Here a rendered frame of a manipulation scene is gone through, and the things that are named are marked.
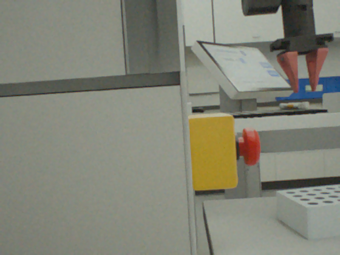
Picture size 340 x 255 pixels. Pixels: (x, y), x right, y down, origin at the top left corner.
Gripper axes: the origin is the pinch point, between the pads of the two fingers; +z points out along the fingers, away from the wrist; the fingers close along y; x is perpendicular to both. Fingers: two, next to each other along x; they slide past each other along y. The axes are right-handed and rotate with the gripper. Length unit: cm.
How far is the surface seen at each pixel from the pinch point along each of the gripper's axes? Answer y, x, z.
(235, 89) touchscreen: -1, 78, -6
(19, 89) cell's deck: -35, -45, 0
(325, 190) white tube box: -5.7, -21.2, 14.8
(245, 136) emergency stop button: -17.3, -32.7, 5.8
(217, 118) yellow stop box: -20.1, -35.1, 3.7
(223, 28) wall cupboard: 30, 327, -87
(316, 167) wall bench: 105, 304, 68
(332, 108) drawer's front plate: 9.0, 10.5, 4.6
